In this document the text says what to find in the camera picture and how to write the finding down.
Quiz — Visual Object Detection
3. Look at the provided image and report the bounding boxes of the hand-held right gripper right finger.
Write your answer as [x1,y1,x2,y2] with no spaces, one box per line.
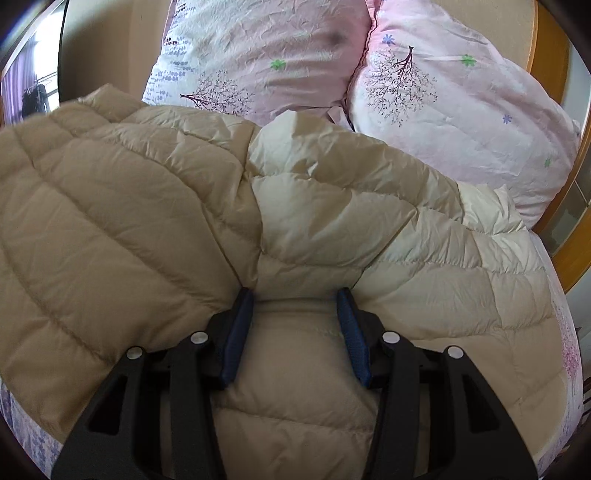
[336,287,539,480]

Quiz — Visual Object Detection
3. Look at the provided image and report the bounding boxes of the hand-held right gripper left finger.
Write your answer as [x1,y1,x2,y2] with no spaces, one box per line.
[51,287,256,480]

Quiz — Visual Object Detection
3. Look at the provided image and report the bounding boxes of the cream quilted down jacket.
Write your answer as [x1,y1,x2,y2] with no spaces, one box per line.
[0,83,571,480]

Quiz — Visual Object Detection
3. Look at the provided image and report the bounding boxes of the pink floral bed sheet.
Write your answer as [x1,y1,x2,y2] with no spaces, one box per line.
[0,231,586,478]

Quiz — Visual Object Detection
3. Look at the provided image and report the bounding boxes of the pink floral pillow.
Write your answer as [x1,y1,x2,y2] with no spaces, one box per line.
[141,0,376,126]
[345,0,583,232]

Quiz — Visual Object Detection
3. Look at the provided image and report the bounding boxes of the window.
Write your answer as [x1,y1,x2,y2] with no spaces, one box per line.
[0,0,71,126]

